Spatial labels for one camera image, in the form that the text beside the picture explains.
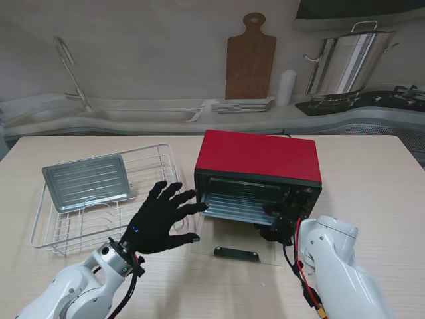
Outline black gas stove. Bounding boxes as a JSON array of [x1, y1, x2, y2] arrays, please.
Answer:
[[294, 84, 425, 117]]

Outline white wire dish rack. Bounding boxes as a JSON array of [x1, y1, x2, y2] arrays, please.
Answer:
[[30, 143, 187, 257]]

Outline left wrist red black cables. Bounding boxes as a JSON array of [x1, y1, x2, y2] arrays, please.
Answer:
[[108, 253, 146, 319]]

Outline glass oven door black handle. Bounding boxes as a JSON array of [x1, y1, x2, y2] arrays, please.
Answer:
[[191, 212, 286, 268]]

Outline ribbed metal baking tray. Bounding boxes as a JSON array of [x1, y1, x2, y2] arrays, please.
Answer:
[[42, 154, 134, 213], [200, 177, 284, 227]]

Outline chrome kitchen faucet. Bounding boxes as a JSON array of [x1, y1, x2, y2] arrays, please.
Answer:
[[54, 36, 92, 112]]

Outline wrist red black cables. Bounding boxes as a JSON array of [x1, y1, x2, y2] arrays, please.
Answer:
[[108, 253, 146, 319], [281, 217, 329, 316]]

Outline stack of white plates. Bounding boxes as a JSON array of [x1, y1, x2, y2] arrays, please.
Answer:
[[211, 96, 276, 114]]

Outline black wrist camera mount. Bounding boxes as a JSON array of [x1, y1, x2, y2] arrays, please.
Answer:
[[270, 215, 299, 234], [133, 255, 147, 279]]

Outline stainless steel stockpot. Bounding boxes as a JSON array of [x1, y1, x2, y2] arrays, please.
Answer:
[[302, 20, 400, 97]]

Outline red and black toaster oven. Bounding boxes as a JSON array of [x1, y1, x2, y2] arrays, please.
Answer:
[[193, 129, 324, 233]]

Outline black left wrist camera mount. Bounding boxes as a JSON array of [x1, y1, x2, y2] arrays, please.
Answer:
[[133, 255, 147, 279]]

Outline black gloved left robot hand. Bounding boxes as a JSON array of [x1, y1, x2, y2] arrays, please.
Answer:
[[121, 180, 211, 255]]

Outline dark range hood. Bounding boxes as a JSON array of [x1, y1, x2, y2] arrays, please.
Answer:
[[292, 0, 425, 33]]

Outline right wrist red black cables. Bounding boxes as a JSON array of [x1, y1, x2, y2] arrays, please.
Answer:
[[281, 217, 329, 316]]

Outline white cylindrical bottle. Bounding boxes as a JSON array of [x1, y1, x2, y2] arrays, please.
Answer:
[[276, 69, 297, 107]]

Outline brown wooden cutting board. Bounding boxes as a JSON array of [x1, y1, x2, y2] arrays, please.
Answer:
[[224, 12, 278, 100]]

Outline steel kitchen sink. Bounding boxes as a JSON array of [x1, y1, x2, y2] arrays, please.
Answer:
[[76, 106, 204, 124]]

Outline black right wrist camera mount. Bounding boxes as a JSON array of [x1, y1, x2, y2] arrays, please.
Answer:
[[270, 215, 299, 234]]

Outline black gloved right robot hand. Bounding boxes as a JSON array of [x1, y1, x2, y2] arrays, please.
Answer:
[[254, 203, 299, 244]]

